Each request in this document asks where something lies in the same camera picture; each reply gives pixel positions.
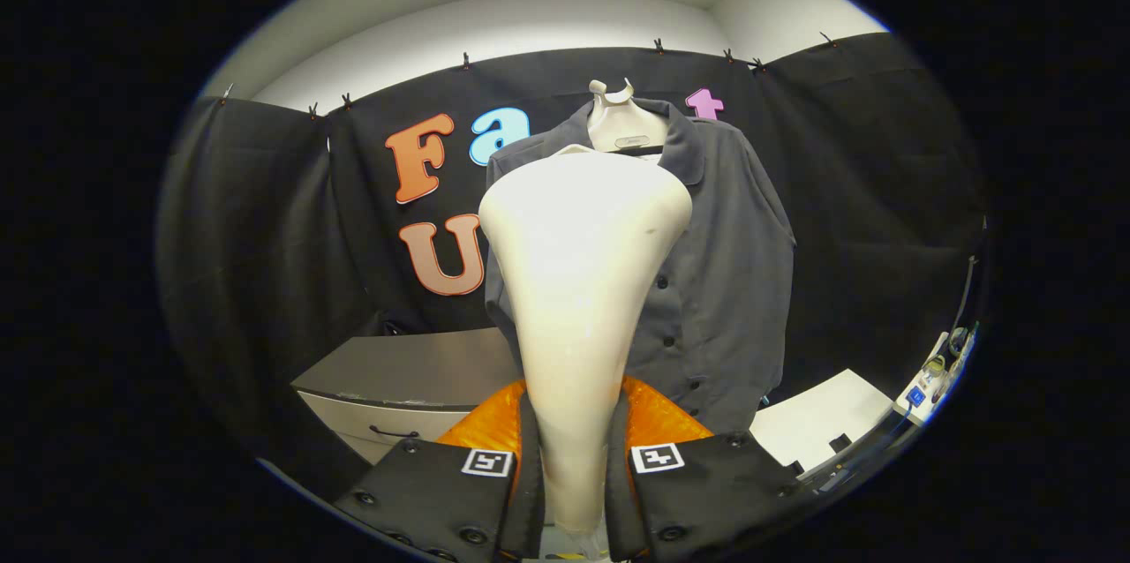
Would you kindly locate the row of black clips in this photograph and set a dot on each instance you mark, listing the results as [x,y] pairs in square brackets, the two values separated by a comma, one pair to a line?
[658,46]

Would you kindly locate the grey button shirt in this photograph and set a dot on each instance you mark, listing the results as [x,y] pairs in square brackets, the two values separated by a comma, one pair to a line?
[733,281]

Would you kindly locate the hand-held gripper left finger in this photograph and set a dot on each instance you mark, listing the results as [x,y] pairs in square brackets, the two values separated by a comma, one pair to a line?
[528,492]

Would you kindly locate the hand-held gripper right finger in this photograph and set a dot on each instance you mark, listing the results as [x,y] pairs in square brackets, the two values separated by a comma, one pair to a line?
[618,501]

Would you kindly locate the white mannequin torso stand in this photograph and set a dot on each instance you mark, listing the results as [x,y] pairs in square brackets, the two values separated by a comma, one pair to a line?
[622,122]

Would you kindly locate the white side table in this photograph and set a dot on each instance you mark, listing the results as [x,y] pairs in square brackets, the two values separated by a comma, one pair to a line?
[821,422]

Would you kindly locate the grey cabinet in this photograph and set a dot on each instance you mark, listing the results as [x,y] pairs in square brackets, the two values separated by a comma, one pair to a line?
[415,369]

